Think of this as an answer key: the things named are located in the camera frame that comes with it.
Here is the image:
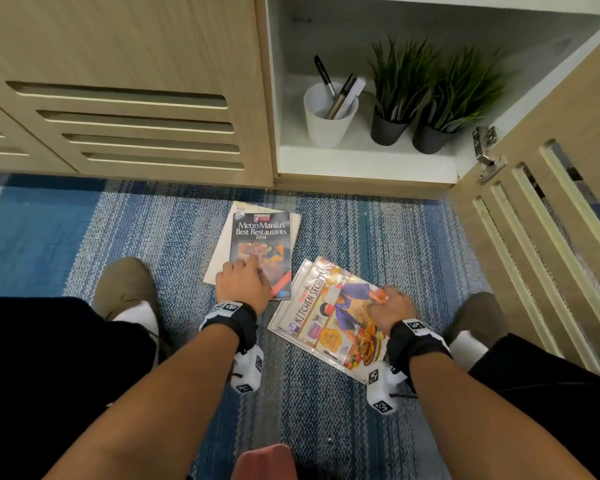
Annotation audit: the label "person's right white sock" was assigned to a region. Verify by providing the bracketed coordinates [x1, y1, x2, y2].
[448, 330, 490, 371]

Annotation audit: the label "white cup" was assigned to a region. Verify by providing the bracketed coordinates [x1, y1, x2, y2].
[303, 82, 359, 149]

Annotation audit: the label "person's white sock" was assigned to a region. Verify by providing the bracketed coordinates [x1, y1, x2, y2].
[448, 330, 490, 371]
[112, 300, 160, 365]

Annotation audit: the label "person's right forearm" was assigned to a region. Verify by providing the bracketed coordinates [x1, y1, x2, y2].
[409, 352, 599, 480]

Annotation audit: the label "slatted wooden cabinet door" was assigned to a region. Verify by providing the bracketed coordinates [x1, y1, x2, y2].
[0, 0, 275, 188]
[447, 27, 600, 383]
[0, 92, 79, 175]

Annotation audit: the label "person's right hand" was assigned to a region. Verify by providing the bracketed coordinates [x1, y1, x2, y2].
[365, 286, 419, 338]

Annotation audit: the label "person's black trousers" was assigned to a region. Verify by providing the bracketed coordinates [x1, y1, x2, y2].
[0, 296, 600, 480]

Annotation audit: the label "person's left hand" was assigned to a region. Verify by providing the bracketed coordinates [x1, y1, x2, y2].
[215, 254, 272, 317]

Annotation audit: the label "beige wooden cabinet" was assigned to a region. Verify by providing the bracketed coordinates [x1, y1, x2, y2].
[255, 0, 600, 199]

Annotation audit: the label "black cover book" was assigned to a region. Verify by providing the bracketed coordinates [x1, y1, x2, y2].
[229, 211, 293, 301]

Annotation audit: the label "person's right brown shoe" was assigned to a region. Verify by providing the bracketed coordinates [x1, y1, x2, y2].
[442, 292, 510, 345]

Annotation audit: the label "person's left brown shoe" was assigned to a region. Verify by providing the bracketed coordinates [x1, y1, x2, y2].
[91, 257, 173, 365]

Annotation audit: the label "person's left white sock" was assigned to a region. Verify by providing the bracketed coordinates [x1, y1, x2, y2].
[112, 300, 160, 365]

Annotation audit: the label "person's brown shoe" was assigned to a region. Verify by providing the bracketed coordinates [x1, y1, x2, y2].
[442, 292, 510, 345]
[91, 257, 173, 365]

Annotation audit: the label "silver black pen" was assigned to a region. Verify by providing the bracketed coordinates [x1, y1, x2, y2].
[313, 55, 337, 98]

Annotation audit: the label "metal door hinge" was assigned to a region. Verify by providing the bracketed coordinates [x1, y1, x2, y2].
[472, 126, 507, 185]

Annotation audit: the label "cream cookbook with bowl picture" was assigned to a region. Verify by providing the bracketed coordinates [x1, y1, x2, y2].
[267, 258, 376, 385]

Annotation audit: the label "white marker pen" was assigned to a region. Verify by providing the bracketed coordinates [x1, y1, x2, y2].
[333, 77, 367, 121]

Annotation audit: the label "person's left forearm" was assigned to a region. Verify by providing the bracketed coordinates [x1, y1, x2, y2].
[42, 324, 241, 480]

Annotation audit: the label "artificial grass plant black pot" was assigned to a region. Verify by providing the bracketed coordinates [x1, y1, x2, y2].
[411, 47, 506, 155]
[362, 37, 441, 147]

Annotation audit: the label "beige paperback book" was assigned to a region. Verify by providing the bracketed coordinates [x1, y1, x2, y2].
[202, 201, 303, 288]

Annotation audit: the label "colourful cookbook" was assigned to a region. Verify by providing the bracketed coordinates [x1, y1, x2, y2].
[275, 256, 391, 383]

